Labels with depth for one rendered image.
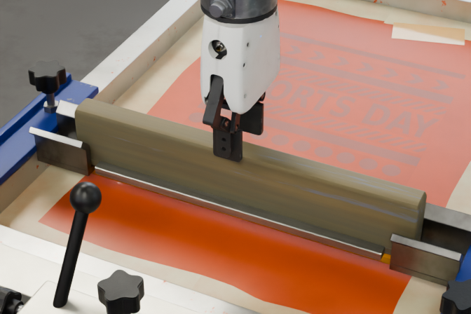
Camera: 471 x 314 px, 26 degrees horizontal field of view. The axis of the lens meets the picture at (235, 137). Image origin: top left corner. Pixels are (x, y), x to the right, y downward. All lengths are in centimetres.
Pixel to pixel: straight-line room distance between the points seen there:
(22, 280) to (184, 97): 47
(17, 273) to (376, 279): 37
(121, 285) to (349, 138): 53
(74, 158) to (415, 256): 41
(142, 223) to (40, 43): 230
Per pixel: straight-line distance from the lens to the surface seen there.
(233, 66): 98
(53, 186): 123
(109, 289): 84
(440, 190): 123
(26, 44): 343
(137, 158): 116
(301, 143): 128
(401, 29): 154
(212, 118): 100
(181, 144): 111
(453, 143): 131
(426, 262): 106
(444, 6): 157
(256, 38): 99
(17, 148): 122
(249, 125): 110
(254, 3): 96
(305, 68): 143
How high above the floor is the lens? 171
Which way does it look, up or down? 36 degrees down
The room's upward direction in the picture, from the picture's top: straight up
